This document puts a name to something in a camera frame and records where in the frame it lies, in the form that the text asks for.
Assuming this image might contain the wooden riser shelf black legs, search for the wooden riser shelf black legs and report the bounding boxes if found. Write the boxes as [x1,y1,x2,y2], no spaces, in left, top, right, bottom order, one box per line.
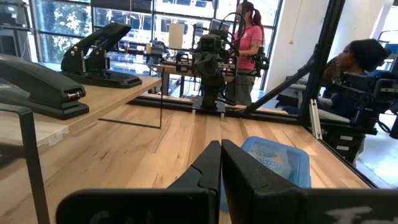
[0,67,164,224]

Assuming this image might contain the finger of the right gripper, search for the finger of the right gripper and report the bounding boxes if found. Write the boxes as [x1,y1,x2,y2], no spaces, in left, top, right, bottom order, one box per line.
[205,51,219,78]
[192,51,206,78]

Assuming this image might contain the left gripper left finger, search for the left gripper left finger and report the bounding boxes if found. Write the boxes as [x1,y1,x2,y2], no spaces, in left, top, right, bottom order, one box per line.
[55,140,221,224]

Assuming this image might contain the blue translucent plastic pencil box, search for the blue translucent plastic pencil box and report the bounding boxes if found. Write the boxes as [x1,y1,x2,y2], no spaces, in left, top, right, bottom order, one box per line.
[219,136,312,212]

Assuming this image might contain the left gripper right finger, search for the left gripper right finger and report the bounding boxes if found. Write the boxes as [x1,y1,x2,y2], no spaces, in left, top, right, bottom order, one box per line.
[221,139,398,224]

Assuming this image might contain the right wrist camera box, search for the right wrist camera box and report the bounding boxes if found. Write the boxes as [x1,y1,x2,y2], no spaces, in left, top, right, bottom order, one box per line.
[198,34,222,52]

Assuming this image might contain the silver aluminium bracket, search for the silver aluminium bracket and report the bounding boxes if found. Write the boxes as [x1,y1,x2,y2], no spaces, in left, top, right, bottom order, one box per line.
[308,98,323,140]

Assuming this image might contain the person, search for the person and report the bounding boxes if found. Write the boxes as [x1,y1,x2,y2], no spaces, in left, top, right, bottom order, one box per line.
[322,39,392,125]
[225,1,267,106]

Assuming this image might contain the black hole punch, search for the black hole punch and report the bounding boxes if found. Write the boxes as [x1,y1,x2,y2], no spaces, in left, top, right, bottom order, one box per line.
[60,22,143,89]

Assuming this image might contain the black equipment cabinet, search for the black equipment cabinet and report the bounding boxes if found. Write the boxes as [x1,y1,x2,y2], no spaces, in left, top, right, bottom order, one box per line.
[0,2,32,62]

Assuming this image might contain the black stapler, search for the black stapler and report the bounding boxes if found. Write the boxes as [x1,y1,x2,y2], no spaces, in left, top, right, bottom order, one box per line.
[0,53,90,121]

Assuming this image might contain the black drawer unit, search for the black drawer unit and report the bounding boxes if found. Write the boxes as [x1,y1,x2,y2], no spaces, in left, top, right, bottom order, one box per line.
[323,124,367,163]

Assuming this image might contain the yellow green crayon box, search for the yellow green crayon box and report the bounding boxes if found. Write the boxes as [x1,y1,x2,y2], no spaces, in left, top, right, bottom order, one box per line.
[248,146,293,179]

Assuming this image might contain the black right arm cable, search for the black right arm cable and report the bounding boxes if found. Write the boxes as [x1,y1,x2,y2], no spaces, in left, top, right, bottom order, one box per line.
[218,12,247,57]

